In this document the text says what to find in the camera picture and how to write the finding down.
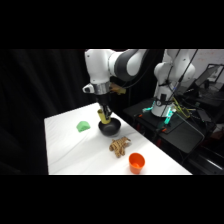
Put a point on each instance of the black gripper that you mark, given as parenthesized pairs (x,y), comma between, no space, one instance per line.
(103,100)

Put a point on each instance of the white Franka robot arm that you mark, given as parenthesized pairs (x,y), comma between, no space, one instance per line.
(100,65)

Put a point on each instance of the black bowl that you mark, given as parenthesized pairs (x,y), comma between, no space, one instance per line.
(110,129)

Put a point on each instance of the orange plastic cup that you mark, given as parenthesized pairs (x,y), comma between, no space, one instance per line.
(136,163)

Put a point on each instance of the green crumpled cloth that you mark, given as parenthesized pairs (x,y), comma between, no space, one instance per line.
(83,126)

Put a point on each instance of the tan connector on wrist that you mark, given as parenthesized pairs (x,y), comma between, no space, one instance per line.
(118,89)

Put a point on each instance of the striped tiger plush toy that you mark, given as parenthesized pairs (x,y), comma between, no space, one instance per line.
(118,146)

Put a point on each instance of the green status light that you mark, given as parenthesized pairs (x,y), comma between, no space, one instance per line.
(168,119)

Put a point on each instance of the black curtain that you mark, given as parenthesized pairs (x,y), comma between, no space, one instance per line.
(36,100)

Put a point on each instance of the black robot stand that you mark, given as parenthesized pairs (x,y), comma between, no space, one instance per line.
(176,130)

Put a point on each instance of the dark laptop screen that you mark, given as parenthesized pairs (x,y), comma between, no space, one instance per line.
(208,76)

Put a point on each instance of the white whiteboard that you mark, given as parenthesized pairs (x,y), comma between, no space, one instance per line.
(210,57)

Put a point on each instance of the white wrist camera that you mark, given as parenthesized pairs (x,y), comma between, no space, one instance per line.
(88,88)

